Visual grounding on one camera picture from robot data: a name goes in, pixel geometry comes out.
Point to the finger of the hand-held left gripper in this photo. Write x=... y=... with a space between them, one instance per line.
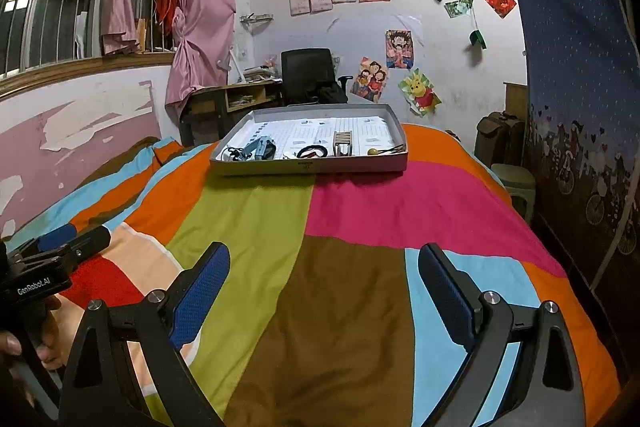
x=56 y=237
x=87 y=244

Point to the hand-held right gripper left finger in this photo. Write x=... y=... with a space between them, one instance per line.
x=200 y=297

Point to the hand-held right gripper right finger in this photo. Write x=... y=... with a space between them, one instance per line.
x=447 y=297

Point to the grey shallow cardboard box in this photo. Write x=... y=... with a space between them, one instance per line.
x=310 y=166

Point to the person's left hand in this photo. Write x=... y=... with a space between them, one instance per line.
x=47 y=327

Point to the colourful striped blanket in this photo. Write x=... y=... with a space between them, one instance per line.
x=350 y=307

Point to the green plastic stool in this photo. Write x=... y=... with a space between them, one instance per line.
x=515 y=182

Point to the brown suitcase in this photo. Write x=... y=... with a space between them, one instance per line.
x=497 y=139

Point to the wooden window sill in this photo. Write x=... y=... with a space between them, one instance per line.
x=85 y=69

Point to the beige hair claw clip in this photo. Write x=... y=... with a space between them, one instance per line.
x=343 y=143

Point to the wooden desk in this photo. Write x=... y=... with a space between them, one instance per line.
x=230 y=99

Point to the printed paper sheet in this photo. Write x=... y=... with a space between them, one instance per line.
x=320 y=132

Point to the yellow bear poster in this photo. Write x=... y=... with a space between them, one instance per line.
x=419 y=91

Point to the wooden cabinet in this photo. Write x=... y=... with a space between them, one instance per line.
x=515 y=99

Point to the cartoon family poster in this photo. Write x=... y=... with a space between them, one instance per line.
x=370 y=82

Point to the black bag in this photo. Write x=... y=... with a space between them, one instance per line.
x=331 y=93

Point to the black office chair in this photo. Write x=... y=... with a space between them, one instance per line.
x=306 y=74

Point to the cartoon character poster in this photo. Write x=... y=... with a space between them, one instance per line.
x=399 y=48

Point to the red hanging clothes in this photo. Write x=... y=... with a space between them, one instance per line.
x=167 y=2

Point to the green hanging ornament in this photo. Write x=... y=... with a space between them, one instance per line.
x=477 y=38

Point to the pink curtain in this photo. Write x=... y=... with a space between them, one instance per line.
x=200 y=7

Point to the blue printed curtain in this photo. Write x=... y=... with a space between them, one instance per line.
x=570 y=57

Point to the metal wall rack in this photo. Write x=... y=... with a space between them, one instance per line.
x=256 y=19

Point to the green wall photos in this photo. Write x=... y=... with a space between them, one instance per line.
x=459 y=5

